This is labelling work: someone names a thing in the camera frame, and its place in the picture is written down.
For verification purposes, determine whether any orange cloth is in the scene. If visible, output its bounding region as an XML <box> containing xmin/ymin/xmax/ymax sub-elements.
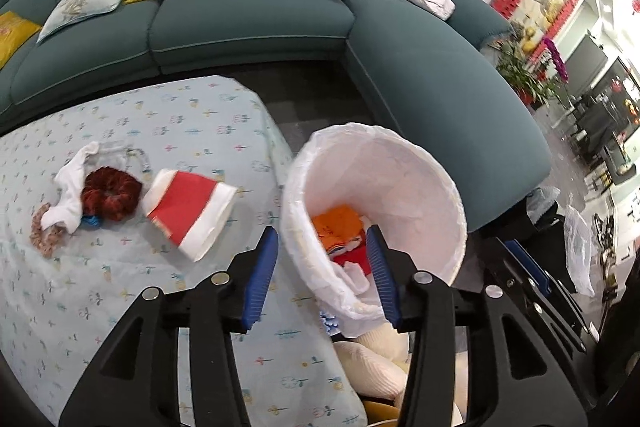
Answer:
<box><xmin>311</xmin><ymin>205</ymin><xmax>368</xmax><ymax>255</ymax></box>

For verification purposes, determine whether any red white paper carton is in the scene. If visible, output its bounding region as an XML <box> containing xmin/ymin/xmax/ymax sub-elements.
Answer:
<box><xmin>141</xmin><ymin>168</ymin><xmax>238</xmax><ymax>263</ymax></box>

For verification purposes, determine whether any black dining furniture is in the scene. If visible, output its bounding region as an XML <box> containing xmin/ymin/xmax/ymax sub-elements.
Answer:
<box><xmin>570</xmin><ymin>97</ymin><xmax>640</xmax><ymax>188</ymax></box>

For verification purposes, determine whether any white sock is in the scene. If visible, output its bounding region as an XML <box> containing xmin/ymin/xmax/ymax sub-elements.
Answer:
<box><xmin>41</xmin><ymin>142</ymin><xmax>101</xmax><ymax>235</ymax></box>

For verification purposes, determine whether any bin with white liner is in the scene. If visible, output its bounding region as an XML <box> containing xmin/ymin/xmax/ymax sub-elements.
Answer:
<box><xmin>281</xmin><ymin>123</ymin><xmax>468</xmax><ymax>338</ymax></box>

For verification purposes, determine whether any mustard yellow cloth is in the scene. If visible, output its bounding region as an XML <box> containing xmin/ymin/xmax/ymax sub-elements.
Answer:
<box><xmin>362</xmin><ymin>399</ymin><xmax>466</xmax><ymax>427</ymax></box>

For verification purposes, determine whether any floral tablecloth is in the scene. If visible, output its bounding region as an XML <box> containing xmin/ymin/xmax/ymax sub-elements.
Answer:
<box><xmin>0</xmin><ymin>74</ymin><xmax>371</xmax><ymax>427</ymax></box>

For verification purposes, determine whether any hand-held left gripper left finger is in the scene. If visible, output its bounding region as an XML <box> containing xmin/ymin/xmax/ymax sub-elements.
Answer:
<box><xmin>59</xmin><ymin>226</ymin><xmax>279</xmax><ymax>427</ymax></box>

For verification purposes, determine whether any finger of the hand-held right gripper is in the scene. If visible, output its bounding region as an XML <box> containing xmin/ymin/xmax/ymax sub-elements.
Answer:
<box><xmin>500</xmin><ymin>239</ymin><xmax>590</xmax><ymax>354</ymax></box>

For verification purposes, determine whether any teal curved sofa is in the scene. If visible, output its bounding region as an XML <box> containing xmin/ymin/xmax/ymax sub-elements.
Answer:
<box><xmin>0</xmin><ymin>0</ymin><xmax>551</xmax><ymax>233</ymax></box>

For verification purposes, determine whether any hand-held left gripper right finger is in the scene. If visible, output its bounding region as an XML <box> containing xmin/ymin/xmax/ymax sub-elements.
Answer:
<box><xmin>365</xmin><ymin>226</ymin><xmax>588</xmax><ymax>427</ymax></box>

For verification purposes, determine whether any dark red velvet scrunchie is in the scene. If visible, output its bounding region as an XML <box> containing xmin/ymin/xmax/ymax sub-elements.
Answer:
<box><xmin>81</xmin><ymin>167</ymin><xmax>143</xmax><ymax>223</ymax></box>

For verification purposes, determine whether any white tissue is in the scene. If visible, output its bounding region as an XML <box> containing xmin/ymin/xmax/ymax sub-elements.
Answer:
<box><xmin>342</xmin><ymin>264</ymin><xmax>381</xmax><ymax>295</ymax></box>

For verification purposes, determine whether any pink scrunchie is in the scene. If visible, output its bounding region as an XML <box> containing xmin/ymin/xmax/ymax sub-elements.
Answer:
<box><xmin>30</xmin><ymin>203</ymin><xmax>68</xmax><ymax>258</ymax></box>

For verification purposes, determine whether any small yellow embroidered cushion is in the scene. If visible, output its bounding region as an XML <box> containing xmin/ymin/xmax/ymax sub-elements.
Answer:
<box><xmin>0</xmin><ymin>11</ymin><xmax>43</xmax><ymax>70</ymax></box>

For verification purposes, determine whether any green potted plant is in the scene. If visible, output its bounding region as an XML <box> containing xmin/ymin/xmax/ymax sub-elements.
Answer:
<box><xmin>495</xmin><ymin>39</ymin><xmax>551</xmax><ymax>108</ymax></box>

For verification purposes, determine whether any cream ribbed plush pillow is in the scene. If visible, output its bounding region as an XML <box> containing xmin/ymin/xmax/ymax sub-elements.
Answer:
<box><xmin>332</xmin><ymin>322</ymin><xmax>416</xmax><ymax>400</ymax></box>

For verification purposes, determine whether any black bag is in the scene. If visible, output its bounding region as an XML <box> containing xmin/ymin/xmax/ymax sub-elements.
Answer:
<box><xmin>525</xmin><ymin>199</ymin><xmax>568</xmax><ymax>233</ymax></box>

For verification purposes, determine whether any purple orchid plant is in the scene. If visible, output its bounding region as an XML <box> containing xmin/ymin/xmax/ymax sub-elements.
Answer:
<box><xmin>542</xmin><ymin>37</ymin><xmax>571</xmax><ymax>82</ymax></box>

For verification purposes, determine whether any clear plastic bag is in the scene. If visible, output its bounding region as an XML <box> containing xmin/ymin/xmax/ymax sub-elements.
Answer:
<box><xmin>564</xmin><ymin>205</ymin><xmax>598</xmax><ymax>297</ymax></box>

